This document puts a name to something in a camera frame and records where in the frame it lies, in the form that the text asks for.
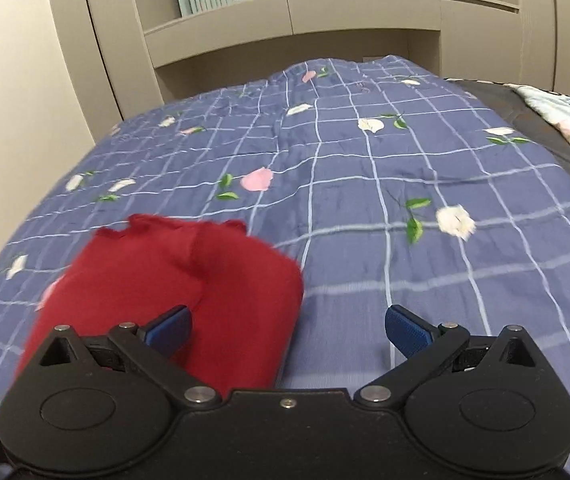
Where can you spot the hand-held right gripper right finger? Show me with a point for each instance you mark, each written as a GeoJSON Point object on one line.
{"type": "Point", "coordinates": [407, 331]}

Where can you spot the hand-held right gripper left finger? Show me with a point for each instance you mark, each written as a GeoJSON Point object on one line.
{"type": "Point", "coordinates": [171, 329]}

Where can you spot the red knit top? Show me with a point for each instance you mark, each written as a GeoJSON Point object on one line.
{"type": "Point", "coordinates": [235, 290]}

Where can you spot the blue checked floral blanket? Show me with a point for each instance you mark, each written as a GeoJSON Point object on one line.
{"type": "Point", "coordinates": [365, 170]}

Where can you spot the dark mattress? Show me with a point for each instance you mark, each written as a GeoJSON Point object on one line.
{"type": "Point", "coordinates": [540, 132]}

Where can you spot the light floral quilt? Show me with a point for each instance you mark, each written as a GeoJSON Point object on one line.
{"type": "Point", "coordinates": [567, 115]}

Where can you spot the beige headboard cabinet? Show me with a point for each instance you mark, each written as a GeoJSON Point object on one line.
{"type": "Point", "coordinates": [355, 15]}

